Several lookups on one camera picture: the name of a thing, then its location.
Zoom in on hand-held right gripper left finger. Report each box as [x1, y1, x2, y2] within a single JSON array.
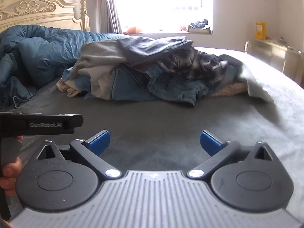
[[36, 130, 123, 179]]

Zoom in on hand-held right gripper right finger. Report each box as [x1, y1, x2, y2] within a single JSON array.
[[186, 130, 277, 179]]

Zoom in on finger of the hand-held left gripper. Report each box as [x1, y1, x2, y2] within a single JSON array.
[[66, 114, 83, 135]]

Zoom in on dark grey pants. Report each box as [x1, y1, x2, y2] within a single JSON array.
[[117, 36, 193, 67]]

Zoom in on dark clothes on windowsill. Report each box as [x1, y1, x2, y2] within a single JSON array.
[[188, 18, 212, 34]]

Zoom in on person's left hand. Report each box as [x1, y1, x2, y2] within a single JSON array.
[[0, 135, 24, 197]]

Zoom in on cream cloth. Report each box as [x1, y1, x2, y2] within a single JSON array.
[[56, 79, 82, 98]]

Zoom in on white cloth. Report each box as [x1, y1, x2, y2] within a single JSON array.
[[89, 71, 114, 100]]

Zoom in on light blue cloth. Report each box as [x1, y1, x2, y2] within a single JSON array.
[[61, 66, 92, 100]]

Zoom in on beige knitted cloth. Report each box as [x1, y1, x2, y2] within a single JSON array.
[[208, 83, 249, 98]]

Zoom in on light grey cloth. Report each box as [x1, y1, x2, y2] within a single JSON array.
[[217, 54, 274, 103]]

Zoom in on blue jeans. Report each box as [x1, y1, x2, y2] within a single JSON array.
[[110, 63, 211, 107]]

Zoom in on blue duvet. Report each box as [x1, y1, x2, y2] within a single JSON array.
[[0, 25, 130, 111]]

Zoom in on dark plaid shirt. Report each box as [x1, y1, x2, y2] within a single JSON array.
[[157, 48, 228, 86]]

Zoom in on orange object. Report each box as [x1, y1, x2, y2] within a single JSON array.
[[124, 26, 143, 34]]

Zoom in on white low cabinet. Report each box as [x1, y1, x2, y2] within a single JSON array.
[[245, 38, 304, 86]]

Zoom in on cream carved headboard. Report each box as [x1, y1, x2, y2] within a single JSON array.
[[0, 0, 90, 32]]

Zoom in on yellow box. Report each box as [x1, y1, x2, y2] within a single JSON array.
[[255, 22, 266, 40]]

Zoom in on grey curtain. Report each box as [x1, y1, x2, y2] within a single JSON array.
[[99, 0, 124, 34]]

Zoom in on bright window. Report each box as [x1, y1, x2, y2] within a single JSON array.
[[116, 0, 213, 35]]

